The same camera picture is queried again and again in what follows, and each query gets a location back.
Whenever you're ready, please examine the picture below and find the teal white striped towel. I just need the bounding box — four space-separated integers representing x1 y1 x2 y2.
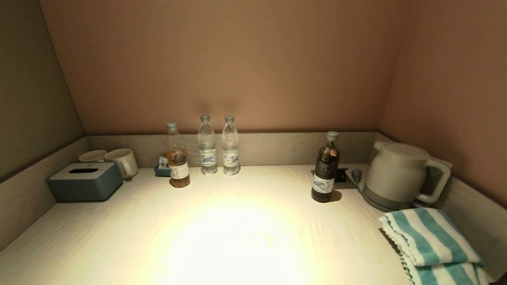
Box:
378 207 490 285

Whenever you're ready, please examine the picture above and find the clear water bottle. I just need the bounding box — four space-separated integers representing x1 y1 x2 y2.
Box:
221 115 241 175
198 115 218 175

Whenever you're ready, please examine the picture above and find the bottle with dark liquid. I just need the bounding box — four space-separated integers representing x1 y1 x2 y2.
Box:
311 131 340 203

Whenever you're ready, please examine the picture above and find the bottle with amber liquid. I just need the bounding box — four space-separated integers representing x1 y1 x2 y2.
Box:
165 122 191 188

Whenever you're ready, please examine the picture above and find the white ceramic mug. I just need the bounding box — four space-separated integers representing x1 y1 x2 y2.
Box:
105 148 139 181
78 150 108 163

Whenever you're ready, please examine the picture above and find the grey kettle base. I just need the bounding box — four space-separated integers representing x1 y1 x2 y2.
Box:
358 186 420 213

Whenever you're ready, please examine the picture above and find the beige electric kettle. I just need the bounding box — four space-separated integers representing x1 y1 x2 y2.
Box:
364 141 452 211

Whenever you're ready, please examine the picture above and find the blue-grey tissue box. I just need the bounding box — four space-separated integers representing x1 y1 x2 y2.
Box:
48 162 124 203

